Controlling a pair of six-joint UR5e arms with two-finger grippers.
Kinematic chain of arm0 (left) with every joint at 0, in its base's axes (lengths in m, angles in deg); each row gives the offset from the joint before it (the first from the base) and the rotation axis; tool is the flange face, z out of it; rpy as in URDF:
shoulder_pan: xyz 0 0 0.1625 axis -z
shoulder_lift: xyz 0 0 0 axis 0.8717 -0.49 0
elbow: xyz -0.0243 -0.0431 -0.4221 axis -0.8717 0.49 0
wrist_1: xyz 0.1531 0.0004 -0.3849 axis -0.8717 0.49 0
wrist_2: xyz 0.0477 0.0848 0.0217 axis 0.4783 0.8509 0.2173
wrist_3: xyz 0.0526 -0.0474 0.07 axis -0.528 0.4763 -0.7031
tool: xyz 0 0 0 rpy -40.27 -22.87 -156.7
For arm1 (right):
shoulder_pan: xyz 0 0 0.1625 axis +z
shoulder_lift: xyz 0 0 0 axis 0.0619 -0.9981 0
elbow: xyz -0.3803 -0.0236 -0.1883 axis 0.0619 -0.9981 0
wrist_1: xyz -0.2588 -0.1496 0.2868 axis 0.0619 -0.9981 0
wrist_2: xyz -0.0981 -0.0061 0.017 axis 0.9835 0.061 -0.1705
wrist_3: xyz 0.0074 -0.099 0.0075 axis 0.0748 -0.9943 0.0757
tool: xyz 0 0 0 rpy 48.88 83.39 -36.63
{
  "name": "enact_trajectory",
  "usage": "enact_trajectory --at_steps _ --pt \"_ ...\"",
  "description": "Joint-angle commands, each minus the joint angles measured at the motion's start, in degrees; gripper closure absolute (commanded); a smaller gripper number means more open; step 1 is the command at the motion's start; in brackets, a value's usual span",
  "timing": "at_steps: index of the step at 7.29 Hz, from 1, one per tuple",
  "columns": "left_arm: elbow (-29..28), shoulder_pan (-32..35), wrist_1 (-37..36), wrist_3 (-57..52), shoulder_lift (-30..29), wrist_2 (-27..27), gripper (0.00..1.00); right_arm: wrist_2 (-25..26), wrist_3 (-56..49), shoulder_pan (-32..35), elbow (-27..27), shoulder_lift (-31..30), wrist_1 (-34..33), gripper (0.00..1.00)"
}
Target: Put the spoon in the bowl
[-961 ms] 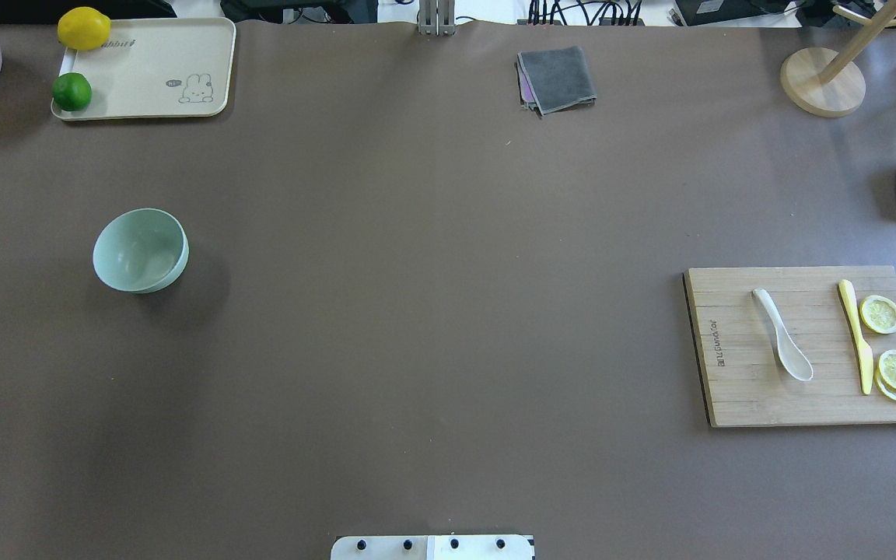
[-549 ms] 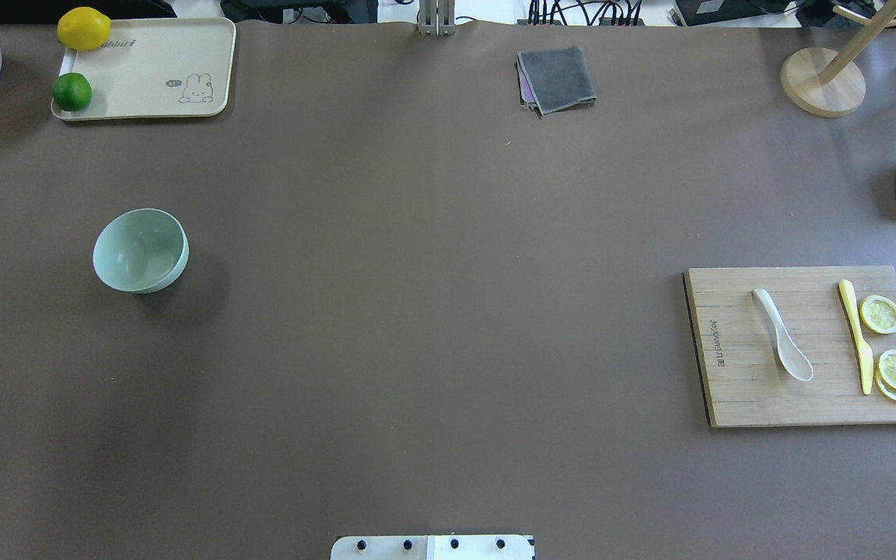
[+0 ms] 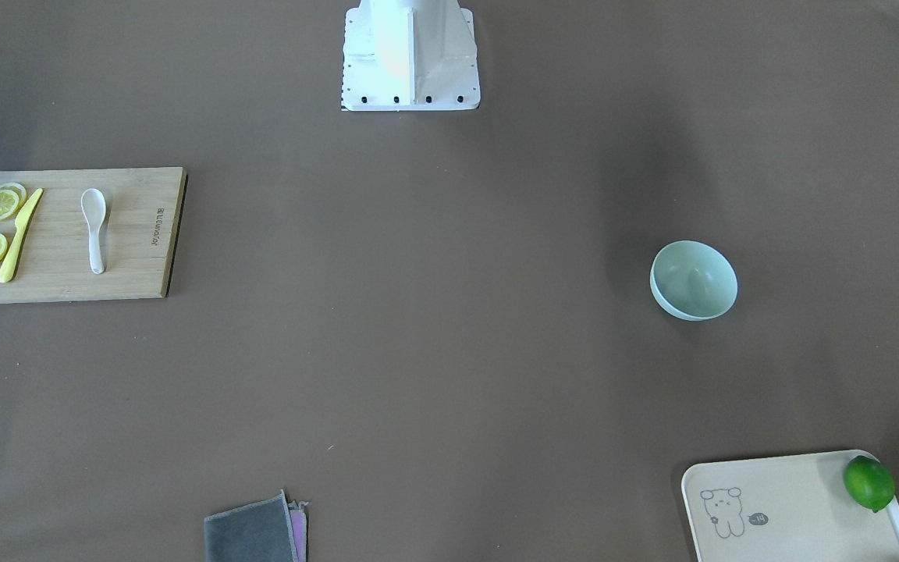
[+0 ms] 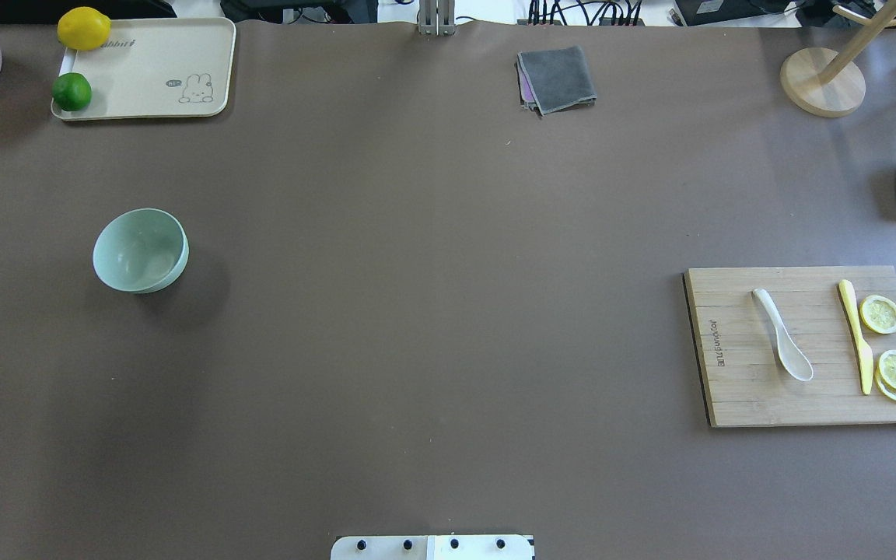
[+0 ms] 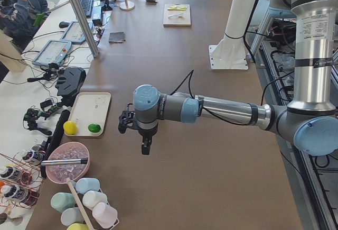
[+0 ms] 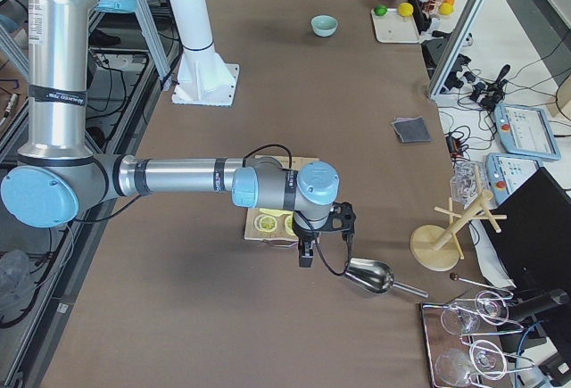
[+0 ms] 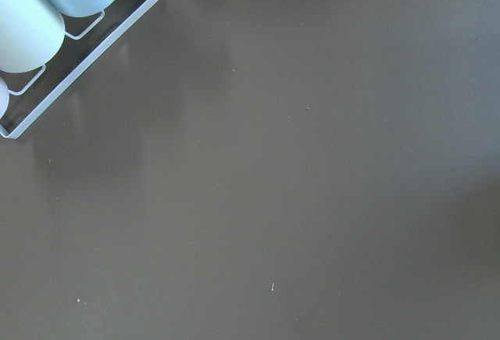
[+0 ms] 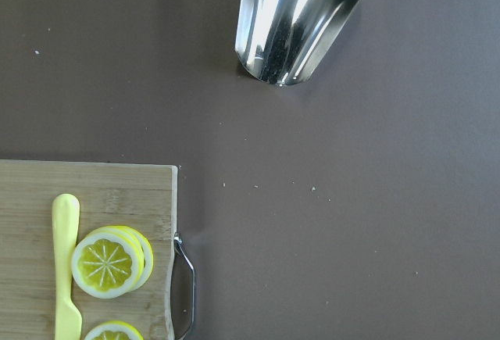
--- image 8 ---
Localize bamboo cutting board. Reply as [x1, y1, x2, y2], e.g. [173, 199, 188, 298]
[1, 160, 195, 339]

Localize steel scoop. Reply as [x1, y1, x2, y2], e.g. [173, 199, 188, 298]
[234, 0, 359, 86]

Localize upper lemon slice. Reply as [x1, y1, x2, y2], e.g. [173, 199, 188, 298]
[71, 225, 154, 299]

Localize lemon slice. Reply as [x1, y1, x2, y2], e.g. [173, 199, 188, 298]
[84, 320, 144, 340]
[71, 225, 154, 299]

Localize yellow plastic knife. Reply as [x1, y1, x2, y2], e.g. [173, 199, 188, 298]
[52, 193, 82, 340]

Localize lower lemon slice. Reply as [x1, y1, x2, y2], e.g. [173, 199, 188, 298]
[84, 320, 144, 340]

